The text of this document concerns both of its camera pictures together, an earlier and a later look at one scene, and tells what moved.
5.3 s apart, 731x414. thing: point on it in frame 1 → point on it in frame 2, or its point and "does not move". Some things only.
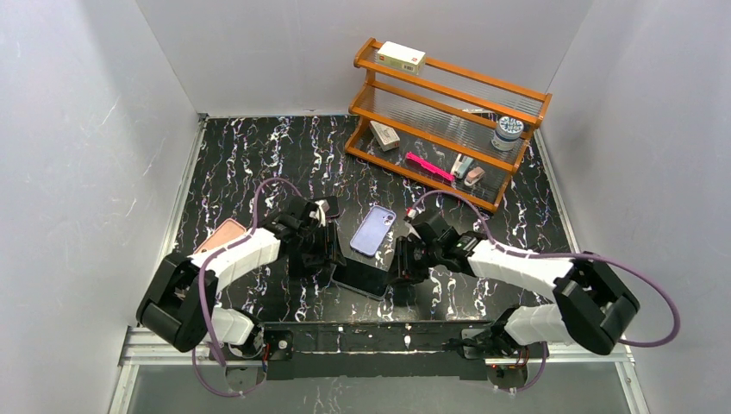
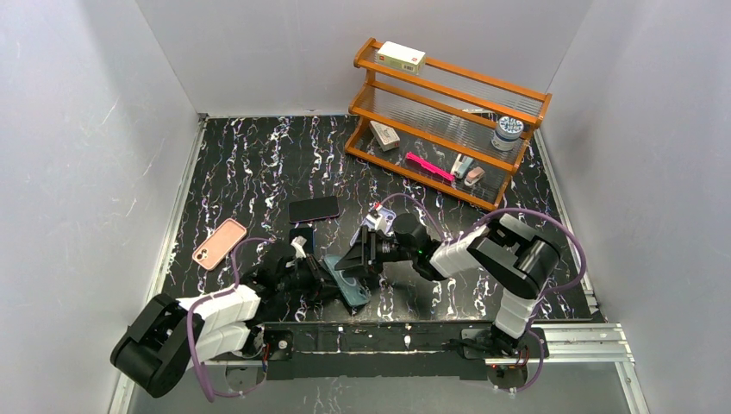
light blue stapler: (461, 166) does not move
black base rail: (418, 350) does not move
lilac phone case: (372, 230) does not move
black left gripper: (315, 254) → (315, 269)
